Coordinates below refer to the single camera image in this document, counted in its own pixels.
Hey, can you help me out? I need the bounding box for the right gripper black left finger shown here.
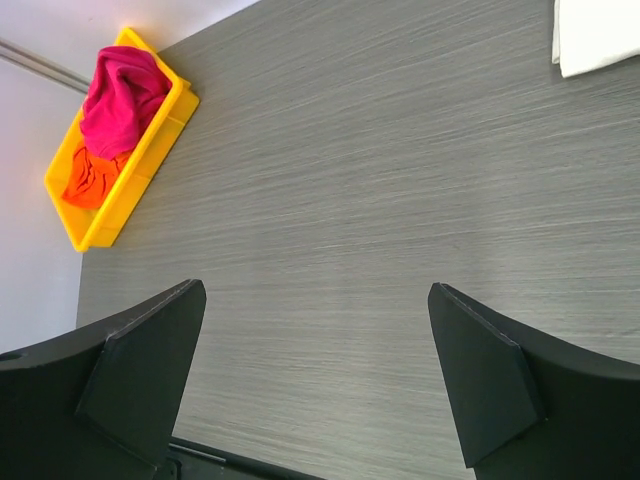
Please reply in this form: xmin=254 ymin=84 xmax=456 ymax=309
xmin=1 ymin=280 xmax=206 ymax=479

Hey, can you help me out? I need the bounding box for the orange t shirt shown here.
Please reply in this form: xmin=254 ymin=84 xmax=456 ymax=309
xmin=61 ymin=143 xmax=130 ymax=210

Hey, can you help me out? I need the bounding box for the magenta t shirt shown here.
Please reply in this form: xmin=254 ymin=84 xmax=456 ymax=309
xmin=80 ymin=46 xmax=172 ymax=159

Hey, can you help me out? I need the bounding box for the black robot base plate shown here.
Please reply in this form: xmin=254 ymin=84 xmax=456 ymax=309
xmin=154 ymin=437 xmax=318 ymax=480

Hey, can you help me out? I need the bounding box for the left aluminium frame post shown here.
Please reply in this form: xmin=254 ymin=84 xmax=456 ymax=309
xmin=0 ymin=39 xmax=89 ymax=95

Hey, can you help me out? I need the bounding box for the yellow plastic bin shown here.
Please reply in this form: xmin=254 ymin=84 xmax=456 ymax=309
xmin=44 ymin=27 xmax=199 ymax=253

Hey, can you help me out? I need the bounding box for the white t shirt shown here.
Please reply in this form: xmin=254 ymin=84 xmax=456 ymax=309
xmin=551 ymin=0 xmax=639 ymax=78

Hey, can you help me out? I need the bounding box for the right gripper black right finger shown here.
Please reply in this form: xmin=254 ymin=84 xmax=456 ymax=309
xmin=428 ymin=283 xmax=639 ymax=479

